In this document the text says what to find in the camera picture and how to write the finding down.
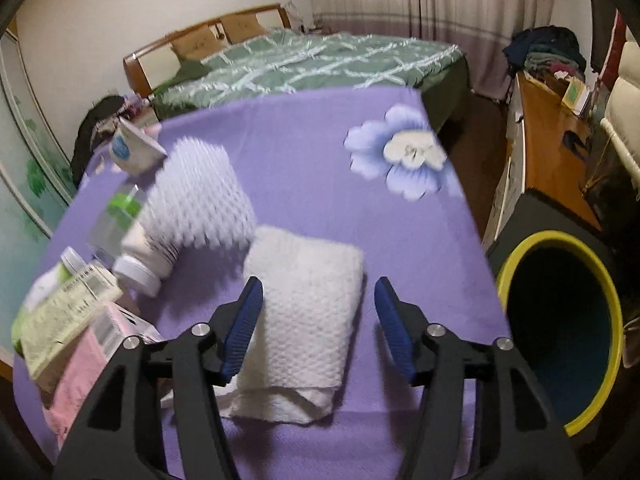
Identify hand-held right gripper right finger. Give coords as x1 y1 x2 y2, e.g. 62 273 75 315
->
374 276 583 480

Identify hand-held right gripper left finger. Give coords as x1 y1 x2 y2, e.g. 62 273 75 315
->
52 276 264 480

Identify white paper towel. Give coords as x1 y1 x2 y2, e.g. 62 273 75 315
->
220 225 366 423

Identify yellow-rimmed trash bin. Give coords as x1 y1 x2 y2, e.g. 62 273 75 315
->
495 230 623 436

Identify white plastic bottle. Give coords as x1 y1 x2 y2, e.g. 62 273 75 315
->
112 220 181 297

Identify white foam net sleeve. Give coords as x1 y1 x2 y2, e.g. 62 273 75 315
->
141 136 257 261

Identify pink box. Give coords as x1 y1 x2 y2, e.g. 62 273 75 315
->
42 305 163 448

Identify purple floral blanket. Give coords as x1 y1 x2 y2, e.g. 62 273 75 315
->
12 85 513 480

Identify green and white packet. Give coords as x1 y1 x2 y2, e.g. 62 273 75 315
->
11 247 123 381

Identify white cup with blue label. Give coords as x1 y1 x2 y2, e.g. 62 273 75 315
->
109 119 168 176

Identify wooden desk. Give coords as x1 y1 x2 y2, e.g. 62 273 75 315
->
500 72 606 241

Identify black clothing heap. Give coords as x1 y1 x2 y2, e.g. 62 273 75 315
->
71 95 151 186

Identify dark green cloth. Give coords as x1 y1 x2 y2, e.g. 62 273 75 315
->
152 59 216 92

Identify painted wardrobe door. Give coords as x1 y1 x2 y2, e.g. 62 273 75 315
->
0 35 78 361

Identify bed with green bedding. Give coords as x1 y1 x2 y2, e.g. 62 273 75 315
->
150 27 471 121

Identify wooden bed headboard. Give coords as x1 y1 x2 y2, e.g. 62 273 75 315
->
123 3 293 98

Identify small green box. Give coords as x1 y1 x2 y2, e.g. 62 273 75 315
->
561 79 591 113

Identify pile of folded clothes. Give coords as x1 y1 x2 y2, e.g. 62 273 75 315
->
502 25 587 81

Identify white puffer jacket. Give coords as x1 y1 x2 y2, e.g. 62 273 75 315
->
600 25 640 186

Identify red garment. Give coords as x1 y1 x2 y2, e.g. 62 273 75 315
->
600 15 627 92

